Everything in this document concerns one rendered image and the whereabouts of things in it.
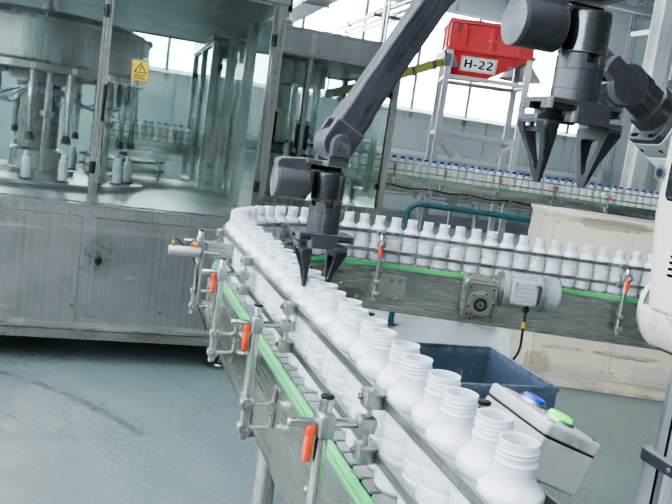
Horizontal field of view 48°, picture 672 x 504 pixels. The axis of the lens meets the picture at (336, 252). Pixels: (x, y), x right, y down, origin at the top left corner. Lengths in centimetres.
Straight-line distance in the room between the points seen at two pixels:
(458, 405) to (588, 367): 469
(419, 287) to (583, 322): 62
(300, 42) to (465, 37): 212
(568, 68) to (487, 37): 703
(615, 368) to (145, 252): 318
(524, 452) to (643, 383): 493
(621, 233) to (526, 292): 269
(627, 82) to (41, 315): 356
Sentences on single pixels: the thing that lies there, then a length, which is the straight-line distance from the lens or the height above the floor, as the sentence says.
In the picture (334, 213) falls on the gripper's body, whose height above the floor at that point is 128.
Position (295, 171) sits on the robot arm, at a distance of 129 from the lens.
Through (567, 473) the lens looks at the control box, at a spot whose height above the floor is 106.
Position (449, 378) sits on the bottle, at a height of 116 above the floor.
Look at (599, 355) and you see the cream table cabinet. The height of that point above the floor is 25.
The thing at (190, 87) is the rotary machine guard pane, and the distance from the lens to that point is 437.
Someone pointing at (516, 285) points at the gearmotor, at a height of 101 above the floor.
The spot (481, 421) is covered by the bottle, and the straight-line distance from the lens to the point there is 75.
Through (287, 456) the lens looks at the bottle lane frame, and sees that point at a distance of 127.
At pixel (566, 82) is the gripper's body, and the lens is 96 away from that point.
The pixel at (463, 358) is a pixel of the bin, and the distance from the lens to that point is 196.
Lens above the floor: 140
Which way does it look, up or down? 8 degrees down
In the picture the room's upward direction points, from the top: 8 degrees clockwise
